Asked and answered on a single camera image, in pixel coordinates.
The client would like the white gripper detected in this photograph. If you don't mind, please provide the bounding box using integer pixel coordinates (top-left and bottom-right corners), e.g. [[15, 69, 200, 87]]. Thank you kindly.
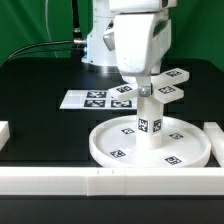
[[103, 11, 171, 97]]

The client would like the white cross-shaped table base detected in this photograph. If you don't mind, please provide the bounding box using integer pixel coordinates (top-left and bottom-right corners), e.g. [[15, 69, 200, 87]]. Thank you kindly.
[[108, 68, 189, 104]]

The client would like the white round table top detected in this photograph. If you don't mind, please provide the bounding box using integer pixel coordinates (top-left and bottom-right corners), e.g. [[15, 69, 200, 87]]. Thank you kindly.
[[89, 115, 211, 168]]

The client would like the white marker sheet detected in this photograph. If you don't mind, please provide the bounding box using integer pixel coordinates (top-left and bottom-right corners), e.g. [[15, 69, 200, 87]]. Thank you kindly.
[[60, 90, 137, 110]]

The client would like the black upright cable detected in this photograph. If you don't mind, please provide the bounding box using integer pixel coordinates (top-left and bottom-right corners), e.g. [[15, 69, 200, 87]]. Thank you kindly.
[[71, 0, 83, 42]]

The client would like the white right rail block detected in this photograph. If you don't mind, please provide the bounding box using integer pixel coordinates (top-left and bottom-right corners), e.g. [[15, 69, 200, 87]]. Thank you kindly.
[[204, 122, 224, 168]]

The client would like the white rail block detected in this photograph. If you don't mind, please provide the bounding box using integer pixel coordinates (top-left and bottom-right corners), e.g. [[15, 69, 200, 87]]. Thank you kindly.
[[204, 122, 224, 168], [0, 121, 10, 151]]

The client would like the white front rail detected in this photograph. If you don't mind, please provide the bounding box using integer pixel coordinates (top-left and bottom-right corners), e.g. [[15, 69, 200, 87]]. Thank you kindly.
[[0, 167, 224, 196]]

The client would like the white left rail block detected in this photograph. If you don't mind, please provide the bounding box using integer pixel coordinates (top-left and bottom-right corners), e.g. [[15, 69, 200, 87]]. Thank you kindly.
[[0, 121, 10, 151]]

